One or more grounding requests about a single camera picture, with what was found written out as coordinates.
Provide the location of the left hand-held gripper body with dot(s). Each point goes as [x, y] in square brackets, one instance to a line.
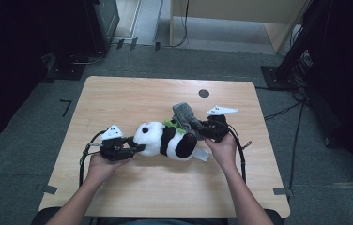
[112, 146]

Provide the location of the light wooden desk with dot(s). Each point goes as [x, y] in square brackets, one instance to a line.
[227, 7]

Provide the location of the black round table grommet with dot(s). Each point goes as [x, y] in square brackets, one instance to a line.
[203, 93]

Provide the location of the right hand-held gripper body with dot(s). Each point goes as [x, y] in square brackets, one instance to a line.
[218, 128]

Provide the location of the person's clothing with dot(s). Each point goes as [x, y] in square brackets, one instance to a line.
[165, 222]

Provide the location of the grey tape strip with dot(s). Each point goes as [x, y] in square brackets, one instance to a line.
[281, 191]
[49, 189]

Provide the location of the panda plush toy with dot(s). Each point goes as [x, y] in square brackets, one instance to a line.
[156, 139]

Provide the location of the black angled floor tape mark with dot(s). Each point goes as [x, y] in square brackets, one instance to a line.
[67, 106]

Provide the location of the black floor tape strip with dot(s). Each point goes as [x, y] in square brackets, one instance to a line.
[119, 43]
[133, 43]
[157, 46]

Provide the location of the black metal stand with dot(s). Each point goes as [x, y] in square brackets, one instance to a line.
[278, 77]

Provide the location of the person's left hand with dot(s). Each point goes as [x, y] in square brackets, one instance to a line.
[102, 170]

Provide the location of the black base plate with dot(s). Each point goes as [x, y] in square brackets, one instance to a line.
[66, 71]

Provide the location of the black cabinet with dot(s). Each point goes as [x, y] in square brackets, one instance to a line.
[102, 25]

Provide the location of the grey towel cloth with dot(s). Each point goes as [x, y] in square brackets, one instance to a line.
[185, 117]

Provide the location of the person's right hand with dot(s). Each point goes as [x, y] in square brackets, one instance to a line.
[226, 153]

